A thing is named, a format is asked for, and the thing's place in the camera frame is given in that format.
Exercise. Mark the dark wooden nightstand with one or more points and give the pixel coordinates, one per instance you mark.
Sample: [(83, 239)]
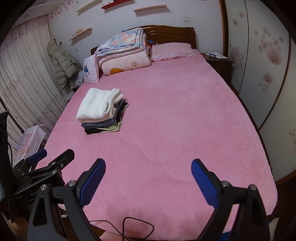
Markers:
[(222, 66)]

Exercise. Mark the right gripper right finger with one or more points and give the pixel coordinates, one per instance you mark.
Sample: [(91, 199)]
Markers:
[(251, 220)]

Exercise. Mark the white cartoon gift bag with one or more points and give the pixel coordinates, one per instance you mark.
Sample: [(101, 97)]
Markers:
[(29, 143)]

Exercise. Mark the floral sliding wardrobe door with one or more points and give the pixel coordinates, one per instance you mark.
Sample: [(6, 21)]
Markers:
[(263, 54)]

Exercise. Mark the white fuzzy cardigan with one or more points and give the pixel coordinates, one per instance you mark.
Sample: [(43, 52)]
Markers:
[(98, 105)]

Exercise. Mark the white pleated curtain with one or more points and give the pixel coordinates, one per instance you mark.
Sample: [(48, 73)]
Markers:
[(28, 83)]

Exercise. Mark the red wall shelf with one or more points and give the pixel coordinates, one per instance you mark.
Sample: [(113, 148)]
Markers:
[(114, 3)]

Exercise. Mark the folded floral quilt stack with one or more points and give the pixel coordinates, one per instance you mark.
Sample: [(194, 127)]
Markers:
[(127, 50)]

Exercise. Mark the wooden headboard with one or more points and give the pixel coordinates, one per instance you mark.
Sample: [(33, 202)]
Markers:
[(160, 34)]

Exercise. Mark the small pink cartoon cushion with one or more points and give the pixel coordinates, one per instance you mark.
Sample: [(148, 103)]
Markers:
[(91, 70)]

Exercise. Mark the stack of folded dark clothes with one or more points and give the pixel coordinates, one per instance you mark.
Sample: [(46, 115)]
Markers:
[(110, 125)]

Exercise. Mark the pink pillow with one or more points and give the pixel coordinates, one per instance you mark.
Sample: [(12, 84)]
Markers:
[(170, 51)]

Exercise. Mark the pink bed sheet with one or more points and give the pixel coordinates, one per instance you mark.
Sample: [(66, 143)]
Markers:
[(178, 110)]

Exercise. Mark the beige puffer jacket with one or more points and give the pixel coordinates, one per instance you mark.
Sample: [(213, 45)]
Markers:
[(65, 66)]

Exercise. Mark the pink wall shelf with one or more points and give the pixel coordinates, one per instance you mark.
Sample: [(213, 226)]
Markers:
[(146, 8)]

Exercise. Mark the wooden wall shelf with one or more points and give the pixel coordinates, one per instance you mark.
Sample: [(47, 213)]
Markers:
[(79, 33)]

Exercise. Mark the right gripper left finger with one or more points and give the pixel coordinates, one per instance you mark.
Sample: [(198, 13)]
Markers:
[(58, 211)]

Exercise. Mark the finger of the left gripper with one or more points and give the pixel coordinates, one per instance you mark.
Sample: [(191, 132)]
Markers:
[(62, 158), (37, 157)]

